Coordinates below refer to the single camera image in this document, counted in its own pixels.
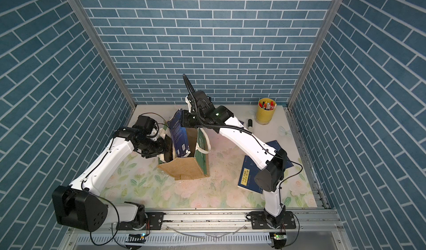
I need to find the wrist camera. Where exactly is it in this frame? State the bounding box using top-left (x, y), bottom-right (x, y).
top-left (187, 90), bottom-right (214, 114)
top-left (132, 115), bottom-right (159, 138)

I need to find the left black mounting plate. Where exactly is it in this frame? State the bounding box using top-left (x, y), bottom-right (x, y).
top-left (118, 212), bottom-right (165, 231)

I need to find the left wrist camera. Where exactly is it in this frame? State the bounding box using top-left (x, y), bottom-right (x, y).
top-left (132, 115), bottom-right (159, 138)

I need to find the black mounting plate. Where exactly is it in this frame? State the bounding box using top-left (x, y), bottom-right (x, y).
top-left (246, 211), bottom-right (296, 230)
top-left (118, 212), bottom-right (165, 231)

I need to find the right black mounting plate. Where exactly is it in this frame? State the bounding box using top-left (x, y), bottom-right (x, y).
top-left (246, 211), bottom-right (296, 230)

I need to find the dark blue starry book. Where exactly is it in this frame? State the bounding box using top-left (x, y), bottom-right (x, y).
top-left (168, 109), bottom-right (191, 158)

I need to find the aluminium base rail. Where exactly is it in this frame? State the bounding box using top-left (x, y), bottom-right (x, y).
top-left (60, 208), bottom-right (351, 250)

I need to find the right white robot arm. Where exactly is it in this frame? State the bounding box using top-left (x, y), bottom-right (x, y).
top-left (180, 74), bottom-right (291, 229)

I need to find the yellow pen holder cup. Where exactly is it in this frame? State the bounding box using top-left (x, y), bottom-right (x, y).
top-left (256, 98), bottom-right (277, 125)

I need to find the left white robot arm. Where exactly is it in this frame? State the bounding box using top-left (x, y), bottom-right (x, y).
top-left (52, 115), bottom-right (172, 240)

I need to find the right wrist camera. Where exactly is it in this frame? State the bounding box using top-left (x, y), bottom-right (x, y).
top-left (187, 90), bottom-right (214, 114)

